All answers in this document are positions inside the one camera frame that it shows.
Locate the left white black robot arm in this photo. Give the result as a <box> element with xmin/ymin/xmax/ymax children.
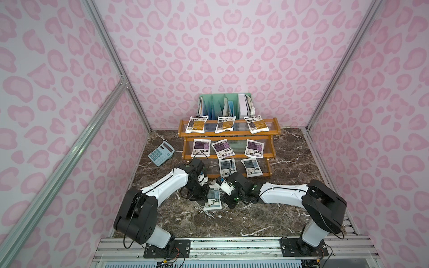
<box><xmin>114</xmin><ymin>159</ymin><xmax>209</xmax><ymax>249</ymax></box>

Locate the blue-grey label coffee bag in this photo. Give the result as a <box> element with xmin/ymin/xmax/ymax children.
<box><xmin>219</xmin><ymin>159</ymin><xmax>237</xmax><ymax>178</ymax></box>
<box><xmin>241</xmin><ymin>158</ymin><xmax>263</xmax><ymax>178</ymax></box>

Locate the light blue calculator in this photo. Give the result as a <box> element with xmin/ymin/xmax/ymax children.
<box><xmin>148</xmin><ymin>140</ymin><xmax>175</xmax><ymax>166</ymax></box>

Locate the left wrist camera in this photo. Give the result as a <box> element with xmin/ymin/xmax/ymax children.
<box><xmin>197</xmin><ymin>174</ymin><xmax>208</xmax><ymax>186</ymax></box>

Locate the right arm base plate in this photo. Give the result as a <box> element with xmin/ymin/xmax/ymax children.
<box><xmin>279</xmin><ymin>237</ymin><xmax>330</xmax><ymax>258</ymax></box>

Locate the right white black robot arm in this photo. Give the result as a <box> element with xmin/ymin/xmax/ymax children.
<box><xmin>216</xmin><ymin>173</ymin><xmax>347</xmax><ymax>253</ymax></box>

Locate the purple label coffee bag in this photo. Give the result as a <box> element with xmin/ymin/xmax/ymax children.
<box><xmin>211</xmin><ymin>139</ymin><xmax>235</xmax><ymax>160</ymax></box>
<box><xmin>191</xmin><ymin>139</ymin><xmax>211</xmax><ymax>157</ymax></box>
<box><xmin>244</xmin><ymin>139</ymin><xmax>264</xmax><ymax>159</ymax></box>

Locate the green file organizer with folders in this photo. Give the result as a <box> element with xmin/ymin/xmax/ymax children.
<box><xmin>196</xmin><ymin>93</ymin><xmax>256</xmax><ymax>120</ymax></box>

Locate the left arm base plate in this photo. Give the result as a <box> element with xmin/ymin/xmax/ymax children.
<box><xmin>144</xmin><ymin>239</ymin><xmax>191</xmax><ymax>259</ymax></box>

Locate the blue-grey label coffee bag front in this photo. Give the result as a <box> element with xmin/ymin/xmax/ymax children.
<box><xmin>219</xmin><ymin>159</ymin><xmax>237</xmax><ymax>178</ymax></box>

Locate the aluminium front rail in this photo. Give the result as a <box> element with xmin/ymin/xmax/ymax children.
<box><xmin>90</xmin><ymin>235</ymin><xmax>383</xmax><ymax>268</ymax></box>

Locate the yellow label coffee bag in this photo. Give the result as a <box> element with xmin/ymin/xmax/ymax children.
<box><xmin>244</xmin><ymin>115</ymin><xmax>270</xmax><ymax>134</ymax></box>
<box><xmin>215</xmin><ymin>116</ymin><xmax>236</xmax><ymax>134</ymax></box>

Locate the white coffee bag face down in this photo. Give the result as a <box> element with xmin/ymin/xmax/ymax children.
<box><xmin>185</xmin><ymin>116</ymin><xmax>208</xmax><ymax>134</ymax></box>

